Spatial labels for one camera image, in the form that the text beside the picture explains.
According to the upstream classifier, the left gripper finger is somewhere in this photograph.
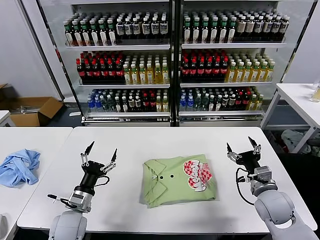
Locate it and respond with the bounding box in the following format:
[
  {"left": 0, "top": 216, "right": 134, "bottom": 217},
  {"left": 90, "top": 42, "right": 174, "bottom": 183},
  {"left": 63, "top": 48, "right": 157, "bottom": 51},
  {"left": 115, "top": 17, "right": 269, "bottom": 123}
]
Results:
[
  {"left": 100, "top": 148, "right": 118, "bottom": 173},
  {"left": 79, "top": 140, "right": 96, "bottom": 168}
]

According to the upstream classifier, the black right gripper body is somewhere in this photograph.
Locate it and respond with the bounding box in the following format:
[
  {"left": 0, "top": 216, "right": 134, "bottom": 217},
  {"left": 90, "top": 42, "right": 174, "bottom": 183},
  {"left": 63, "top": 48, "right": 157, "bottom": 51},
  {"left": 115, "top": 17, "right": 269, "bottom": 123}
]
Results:
[{"left": 236, "top": 149, "right": 263, "bottom": 174}]

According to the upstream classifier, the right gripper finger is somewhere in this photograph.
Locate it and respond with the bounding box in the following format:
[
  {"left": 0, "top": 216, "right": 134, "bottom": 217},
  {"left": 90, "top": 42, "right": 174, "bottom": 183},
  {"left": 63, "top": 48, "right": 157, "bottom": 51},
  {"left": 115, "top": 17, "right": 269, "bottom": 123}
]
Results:
[
  {"left": 247, "top": 136, "right": 263, "bottom": 155},
  {"left": 226, "top": 142, "right": 243, "bottom": 161}
]

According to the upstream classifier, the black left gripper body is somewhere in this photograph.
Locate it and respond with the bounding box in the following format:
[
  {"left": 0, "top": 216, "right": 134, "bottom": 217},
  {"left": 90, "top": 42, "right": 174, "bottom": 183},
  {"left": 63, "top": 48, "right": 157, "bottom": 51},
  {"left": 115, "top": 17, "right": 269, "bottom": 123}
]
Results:
[{"left": 73, "top": 160, "right": 110, "bottom": 195}]

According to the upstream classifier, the light green polo shirt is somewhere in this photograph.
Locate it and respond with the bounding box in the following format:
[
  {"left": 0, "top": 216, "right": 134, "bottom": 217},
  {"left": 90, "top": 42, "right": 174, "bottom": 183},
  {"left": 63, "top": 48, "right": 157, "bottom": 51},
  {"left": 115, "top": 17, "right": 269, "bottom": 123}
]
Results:
[{"left": 142, "top": 153, "right": 218, "bottom": 209}]

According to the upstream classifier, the grey clothes pile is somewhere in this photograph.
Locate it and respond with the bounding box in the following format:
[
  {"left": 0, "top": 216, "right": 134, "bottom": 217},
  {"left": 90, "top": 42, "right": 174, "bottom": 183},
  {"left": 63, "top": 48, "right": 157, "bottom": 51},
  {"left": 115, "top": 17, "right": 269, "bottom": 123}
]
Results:
[{"left": 281, "top": 129, "right": 312, "bottom": 154}]

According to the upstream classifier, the open cardboard box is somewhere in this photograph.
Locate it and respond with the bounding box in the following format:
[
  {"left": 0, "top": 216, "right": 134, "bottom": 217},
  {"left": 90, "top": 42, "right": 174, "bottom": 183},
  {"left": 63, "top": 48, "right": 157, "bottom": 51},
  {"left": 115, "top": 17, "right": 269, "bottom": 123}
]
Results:
[{"left": 0, "top": 96, "right": 65, "bottom": 127}]

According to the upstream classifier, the black chair part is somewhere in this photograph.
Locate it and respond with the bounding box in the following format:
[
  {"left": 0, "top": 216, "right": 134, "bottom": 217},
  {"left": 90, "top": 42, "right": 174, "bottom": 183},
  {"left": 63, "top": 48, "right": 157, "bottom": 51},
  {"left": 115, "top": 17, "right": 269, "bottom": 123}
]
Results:
[{"left": 306, "top": 138, "right": 320, "bottom": 149}]

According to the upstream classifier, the crumpled light blue shirt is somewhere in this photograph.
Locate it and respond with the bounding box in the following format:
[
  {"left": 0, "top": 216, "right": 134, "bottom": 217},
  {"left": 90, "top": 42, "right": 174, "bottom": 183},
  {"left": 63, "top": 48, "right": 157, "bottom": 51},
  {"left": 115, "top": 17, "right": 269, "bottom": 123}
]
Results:
[{"left": 0, "top": 148, "right": 42, "bottom": 188}]

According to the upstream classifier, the metal rods bundle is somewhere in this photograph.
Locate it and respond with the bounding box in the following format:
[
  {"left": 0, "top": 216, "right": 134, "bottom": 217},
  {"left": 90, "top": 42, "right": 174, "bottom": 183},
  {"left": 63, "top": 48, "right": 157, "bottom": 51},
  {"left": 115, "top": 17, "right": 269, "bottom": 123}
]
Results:
[{"left": 19, "top": 105, "right": 42, "bottom": 113}]

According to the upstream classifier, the clear bottle yellowish liquid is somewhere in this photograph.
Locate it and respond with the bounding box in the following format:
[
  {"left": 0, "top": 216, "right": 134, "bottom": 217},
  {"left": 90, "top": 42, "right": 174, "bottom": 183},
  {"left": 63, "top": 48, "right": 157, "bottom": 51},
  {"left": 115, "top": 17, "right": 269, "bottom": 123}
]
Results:
[{"left": 308, "top": 83, "right": 320, "bottom": 103}]

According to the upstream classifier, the small white table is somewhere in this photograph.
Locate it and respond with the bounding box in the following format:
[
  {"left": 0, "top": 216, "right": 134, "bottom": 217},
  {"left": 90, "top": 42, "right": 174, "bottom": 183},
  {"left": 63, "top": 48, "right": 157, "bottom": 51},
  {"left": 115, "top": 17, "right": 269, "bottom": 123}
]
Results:
[{"left": 0, "top": 109, "right": 16, "bottom": 127}]

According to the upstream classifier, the glass beverage display cabinet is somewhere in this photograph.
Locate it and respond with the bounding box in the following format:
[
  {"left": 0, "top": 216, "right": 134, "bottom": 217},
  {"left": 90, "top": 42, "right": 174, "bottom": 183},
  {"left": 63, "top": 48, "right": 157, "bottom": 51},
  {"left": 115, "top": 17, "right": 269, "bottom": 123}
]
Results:
[
  {"left": 175, "top": 0, "right": 291, "bottom": 128},
  {"left": 70, "top": 0, "right": 177, "bottom": 128}
]

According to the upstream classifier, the glass cabinet door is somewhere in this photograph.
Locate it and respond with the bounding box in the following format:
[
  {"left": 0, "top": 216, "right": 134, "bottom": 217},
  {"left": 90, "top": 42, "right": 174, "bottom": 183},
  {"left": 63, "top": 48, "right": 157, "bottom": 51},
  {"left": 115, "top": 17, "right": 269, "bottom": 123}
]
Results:
[
  {"left": 279, "top": 0, "right": 320, "bottom": 85},
  {"left": 19, "top": 0, "right": 85, "bottom": 121}
]

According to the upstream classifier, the green cap dark tea bottle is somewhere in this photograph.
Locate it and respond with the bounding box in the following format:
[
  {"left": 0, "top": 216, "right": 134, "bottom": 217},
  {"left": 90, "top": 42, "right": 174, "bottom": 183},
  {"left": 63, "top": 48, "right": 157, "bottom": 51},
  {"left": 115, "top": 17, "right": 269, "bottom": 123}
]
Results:
[
  {"left": 184, "top": 17, "right": 193, "bottom": 44},
  {"left": 72, "top": 20, "right": 83, "bottom": 47},
  {"left": 201, "top": 17, "right": 210, "bottom": 44},
  {"left": 89, "top": 19, "right": 100, "bottom": 47},
  {"left": 63, "top": 21, "right": 75, "bottom": 47},
  {"left": 97, "top": 19, "right": 108, "bottom": 47},
  {"left": 106, "top": 18, "right": 117, "bottom": 47},
  {"left": 210, "top": 17, "right": 220, "bottom": 44},
  {"left": 227, "top": 16, "right": 237, "bottom": 44},
  {"left": 192, "top": 17, "right": 202, "bottom": 44},
  {"left": 80, "top": 19, "right": 91, "bottom": 47},
  {"left": 219, "top": 16, "right": 228, "bottom": 44}
]

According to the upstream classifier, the dark bottle white blue label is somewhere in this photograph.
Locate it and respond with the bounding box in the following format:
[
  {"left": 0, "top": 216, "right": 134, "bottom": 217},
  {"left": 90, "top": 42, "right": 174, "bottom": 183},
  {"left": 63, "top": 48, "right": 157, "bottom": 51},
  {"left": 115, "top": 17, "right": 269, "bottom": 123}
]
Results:
[
  {"left": 150, "top": 16, "right": 160, "bottom": 40},
  {"left": 159, "top": 16, "right": 169, "bottom": 39},
  {"left": 141, "top": 17, "right": 151, "bottom": 40},
  {"left": 124, "top": 17, "right": 133, "bottom": 40},
  {"left": 116, "top": 17, "right": 125, "bottom": 40},
  {"left": 132, "top": 17, "right": 141, "bottom": 40}
]

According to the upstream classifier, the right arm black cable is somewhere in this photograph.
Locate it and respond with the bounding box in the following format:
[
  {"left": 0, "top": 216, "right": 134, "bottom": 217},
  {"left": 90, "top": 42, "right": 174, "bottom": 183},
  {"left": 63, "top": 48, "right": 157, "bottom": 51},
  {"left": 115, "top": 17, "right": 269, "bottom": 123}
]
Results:
[{"left": 236, "top": 167, "right": 256, "bottom": 206}]

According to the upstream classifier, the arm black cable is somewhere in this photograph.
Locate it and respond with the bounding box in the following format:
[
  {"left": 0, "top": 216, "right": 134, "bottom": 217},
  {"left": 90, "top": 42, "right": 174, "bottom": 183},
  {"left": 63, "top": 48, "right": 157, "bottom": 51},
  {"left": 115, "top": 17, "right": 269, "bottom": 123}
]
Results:
[
  {"left": 236, "top": 167, "right": 256, "bottom": 206},
  {"left": 46, "top": 175, "right": 111, "bottom": 204}
]

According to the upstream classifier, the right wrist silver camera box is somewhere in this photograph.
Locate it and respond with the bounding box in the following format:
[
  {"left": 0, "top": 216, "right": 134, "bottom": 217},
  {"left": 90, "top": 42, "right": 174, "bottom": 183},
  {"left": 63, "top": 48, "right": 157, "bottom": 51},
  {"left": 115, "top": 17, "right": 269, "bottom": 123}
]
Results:
[{"left": 254, "top": 166, "right": 274, "bottom": 185}]

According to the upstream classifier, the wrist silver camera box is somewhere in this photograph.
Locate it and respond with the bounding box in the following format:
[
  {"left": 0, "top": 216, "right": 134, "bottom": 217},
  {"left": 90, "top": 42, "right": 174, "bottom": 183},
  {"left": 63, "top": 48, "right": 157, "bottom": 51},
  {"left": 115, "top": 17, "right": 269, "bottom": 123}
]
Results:
[
  {"left": 67, "top": 191, "right": 85, "bottom": 208},
  {"left": 254, "top": 166, "right": 274, "bottom": 185}
]

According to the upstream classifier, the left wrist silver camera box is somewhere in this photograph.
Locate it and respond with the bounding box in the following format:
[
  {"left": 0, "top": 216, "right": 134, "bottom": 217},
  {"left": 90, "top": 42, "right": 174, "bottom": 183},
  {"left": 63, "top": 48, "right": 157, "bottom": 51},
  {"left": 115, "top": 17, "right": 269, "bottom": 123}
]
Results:
[{"left": 67, "top": 191, "right": 85, "bottom": 208}]

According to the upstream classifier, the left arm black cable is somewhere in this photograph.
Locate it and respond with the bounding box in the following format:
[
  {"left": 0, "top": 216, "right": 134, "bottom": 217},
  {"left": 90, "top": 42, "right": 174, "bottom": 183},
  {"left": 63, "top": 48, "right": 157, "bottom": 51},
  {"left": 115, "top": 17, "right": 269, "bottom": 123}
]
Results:
[{"left": 46, "top": 175, "right": 111, "bottom": 204}]

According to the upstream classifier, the white metal frame table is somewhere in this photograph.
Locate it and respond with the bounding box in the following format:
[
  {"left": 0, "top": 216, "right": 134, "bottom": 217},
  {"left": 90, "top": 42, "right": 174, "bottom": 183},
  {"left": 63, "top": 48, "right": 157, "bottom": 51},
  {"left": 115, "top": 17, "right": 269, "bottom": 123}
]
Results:
[{"left": 259, "top": 82, "right": 320, "bottom": 152}]

